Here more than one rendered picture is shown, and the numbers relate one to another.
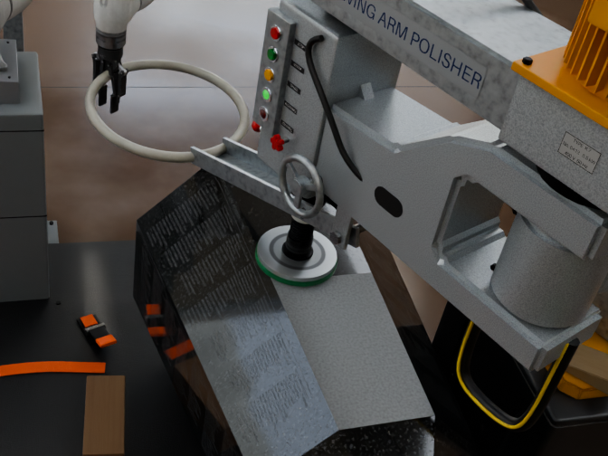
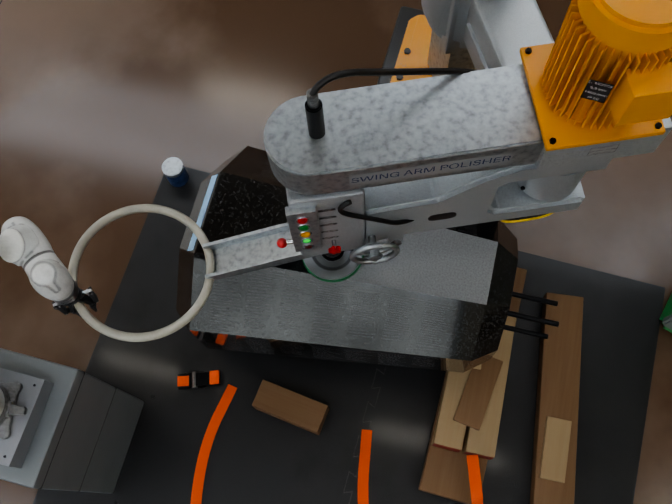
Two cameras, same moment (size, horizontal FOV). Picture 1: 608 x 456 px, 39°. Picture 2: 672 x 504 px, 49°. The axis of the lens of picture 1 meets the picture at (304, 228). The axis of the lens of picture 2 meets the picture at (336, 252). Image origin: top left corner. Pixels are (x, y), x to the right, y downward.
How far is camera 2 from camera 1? 1.60 m
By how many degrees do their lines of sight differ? 40
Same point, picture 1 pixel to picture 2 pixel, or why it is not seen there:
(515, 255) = (552, 185)
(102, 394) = (272, 400)
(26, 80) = (18, 365)
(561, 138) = (588, 151)
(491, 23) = (476, 118)
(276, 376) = (417, 315)
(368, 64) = not seen: hidden behind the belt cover
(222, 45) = not seen: outside the picture
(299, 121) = (341, 231)
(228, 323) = (349, 320)
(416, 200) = (467, 206)
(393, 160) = (439, 204)
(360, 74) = not seen: hidden behind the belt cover
